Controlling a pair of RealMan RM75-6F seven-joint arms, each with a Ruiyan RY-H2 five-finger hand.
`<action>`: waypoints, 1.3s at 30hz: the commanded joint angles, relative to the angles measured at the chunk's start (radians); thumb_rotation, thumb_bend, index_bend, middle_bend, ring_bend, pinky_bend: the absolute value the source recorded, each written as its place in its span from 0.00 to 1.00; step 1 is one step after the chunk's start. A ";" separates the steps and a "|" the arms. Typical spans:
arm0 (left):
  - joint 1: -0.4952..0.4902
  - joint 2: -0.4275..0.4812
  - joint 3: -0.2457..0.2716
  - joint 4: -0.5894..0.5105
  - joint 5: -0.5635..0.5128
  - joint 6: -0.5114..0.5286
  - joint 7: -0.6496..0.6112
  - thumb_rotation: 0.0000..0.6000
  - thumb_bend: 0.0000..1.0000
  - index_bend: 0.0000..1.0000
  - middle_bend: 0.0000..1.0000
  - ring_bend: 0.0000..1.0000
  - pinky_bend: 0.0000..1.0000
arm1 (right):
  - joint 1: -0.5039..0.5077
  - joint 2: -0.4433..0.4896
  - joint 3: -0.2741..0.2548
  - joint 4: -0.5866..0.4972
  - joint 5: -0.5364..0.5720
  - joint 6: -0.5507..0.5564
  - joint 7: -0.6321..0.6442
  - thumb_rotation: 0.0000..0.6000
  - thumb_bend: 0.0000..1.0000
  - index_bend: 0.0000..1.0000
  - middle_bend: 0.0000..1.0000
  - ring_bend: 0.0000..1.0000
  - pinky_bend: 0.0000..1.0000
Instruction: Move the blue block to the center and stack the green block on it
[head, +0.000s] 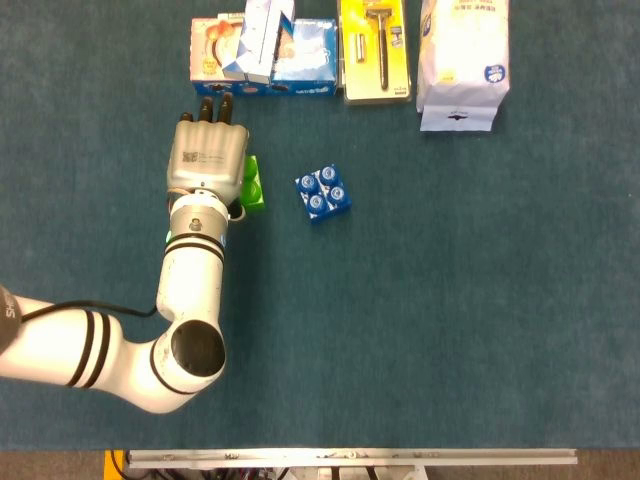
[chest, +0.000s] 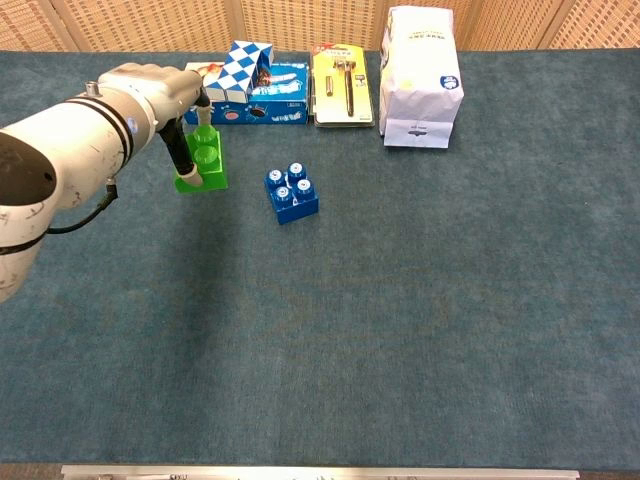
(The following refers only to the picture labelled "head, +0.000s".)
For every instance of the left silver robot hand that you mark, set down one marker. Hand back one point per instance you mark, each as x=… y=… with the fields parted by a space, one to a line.
x=207 y=157

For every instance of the green toy brick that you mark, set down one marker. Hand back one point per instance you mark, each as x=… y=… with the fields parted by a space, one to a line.
x=254 y=192

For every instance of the blue toy brick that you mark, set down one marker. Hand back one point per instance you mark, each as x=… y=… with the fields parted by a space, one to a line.
x=325 y=197

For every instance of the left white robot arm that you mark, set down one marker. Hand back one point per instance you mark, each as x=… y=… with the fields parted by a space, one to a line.
x=190 y=280

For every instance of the blue white snake puzzle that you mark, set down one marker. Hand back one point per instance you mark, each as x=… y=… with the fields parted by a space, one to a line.
x=260 y=45

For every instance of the blue printed cardboard box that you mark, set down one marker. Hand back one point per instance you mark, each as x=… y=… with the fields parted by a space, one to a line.
x=310 y=55

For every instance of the yellow razor blister pack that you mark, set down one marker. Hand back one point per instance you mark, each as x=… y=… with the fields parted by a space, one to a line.
x=367 y=75

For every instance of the teal felt table cloth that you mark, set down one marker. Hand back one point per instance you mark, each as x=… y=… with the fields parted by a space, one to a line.
x=400 y=300

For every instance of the white paper bag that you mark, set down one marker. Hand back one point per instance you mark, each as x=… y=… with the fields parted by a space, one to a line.
x=460 y=60

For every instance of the yellow base plate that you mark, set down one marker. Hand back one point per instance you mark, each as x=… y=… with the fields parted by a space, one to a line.
x=111 y=465

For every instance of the aluminium profile rail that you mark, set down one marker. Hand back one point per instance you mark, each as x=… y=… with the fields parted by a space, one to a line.
x=350 y=456

